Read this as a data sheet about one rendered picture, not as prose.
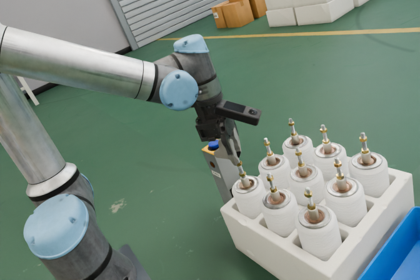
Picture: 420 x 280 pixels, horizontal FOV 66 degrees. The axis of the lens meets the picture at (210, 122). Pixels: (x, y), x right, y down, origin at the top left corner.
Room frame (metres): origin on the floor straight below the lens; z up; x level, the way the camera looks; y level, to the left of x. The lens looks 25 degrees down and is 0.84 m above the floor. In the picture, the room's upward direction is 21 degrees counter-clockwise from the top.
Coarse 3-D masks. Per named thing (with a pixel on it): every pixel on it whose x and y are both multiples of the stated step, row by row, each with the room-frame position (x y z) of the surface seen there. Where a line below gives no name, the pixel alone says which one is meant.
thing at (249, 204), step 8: (232, 192) 0.76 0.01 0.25; (256, 192) 0.72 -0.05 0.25; (264, 192) 0.74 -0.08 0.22; (240, 200) 0.73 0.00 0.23; (248, 200) 0.72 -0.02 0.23; (256, 200) 0.72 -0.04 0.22; (240, 208) 0.74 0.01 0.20; (248, 208) 0.72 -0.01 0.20; (256, 208) 0.72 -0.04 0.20; (248, 216) 0.73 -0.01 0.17; (256, 216) 0.72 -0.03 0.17
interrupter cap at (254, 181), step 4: (248, 176) 0.80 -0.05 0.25; (252, 176) 0.79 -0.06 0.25; (240, 180) 0.80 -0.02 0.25; (252, 180) 0.77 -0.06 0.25; (256, 180) 0.77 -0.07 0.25; (236, 184) 0.78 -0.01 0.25; (240, 184) 0.78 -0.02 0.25; (252, 184) 0.75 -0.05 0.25; (256, 184) 0.75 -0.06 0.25; (236, 188) 0.77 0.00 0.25; (240, 188) 0.76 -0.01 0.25; (244, 188) 0.75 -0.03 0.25; (248, 188) 0.75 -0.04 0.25; (252, 188) 0.74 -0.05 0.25; (240, 192) 0.74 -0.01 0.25; (244, 192) 0.73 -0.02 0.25; (248, 192) 0.73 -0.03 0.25
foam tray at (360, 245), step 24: (384, 192) 0.62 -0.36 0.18; (408, 192) 0.63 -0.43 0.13; (240, 216) 0.73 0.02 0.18; (384, 216) 0.57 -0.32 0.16; (240, 240) 0.75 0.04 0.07; (264, 240) 0.63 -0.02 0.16; (288, 240) 0.59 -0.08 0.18; (360, 240) 0.52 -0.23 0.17; (384, 240) 0.56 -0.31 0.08; (264, 264) 0.67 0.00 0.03; (288, 264) 0.57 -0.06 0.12; (312, 264) 0.50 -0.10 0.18; (336, 264) 0.48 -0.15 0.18; (360, 264) 0.51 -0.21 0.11
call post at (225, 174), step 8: (208, 160) 0.94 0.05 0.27; (216, 160) 0.89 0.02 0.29; (224, 160) 0.91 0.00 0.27; (216, 168) 0.91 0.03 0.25; (224, 168) 0.90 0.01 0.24; (232, 168) 0.91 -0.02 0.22; (216, 176) 0.93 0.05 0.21; (224, 176) 0.89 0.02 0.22; (232, 176) 0.91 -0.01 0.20; (240, 176) 0.92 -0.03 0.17; (216, 184) 0.95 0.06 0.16; (224, 184) 0.90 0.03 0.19; (232, 184) 0.90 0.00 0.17; (224, 192) 0.92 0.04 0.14; (224, 200) 0.94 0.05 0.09
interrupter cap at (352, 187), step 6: (330, 180) 0.65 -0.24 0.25; (348, 180) 0.63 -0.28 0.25; (354, 180) 0.62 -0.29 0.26; (330, 186) 0.63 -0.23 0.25; (336, 186) 0.63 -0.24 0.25; (348, 186) 0.61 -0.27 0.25; (354, 186) 0.60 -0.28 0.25; (330, 192) 0.61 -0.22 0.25; (336, 192) 0.60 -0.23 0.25; (342, 192) 0.60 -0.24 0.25; (348, 192) 0.59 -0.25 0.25; (354, 192) 0.58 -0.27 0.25
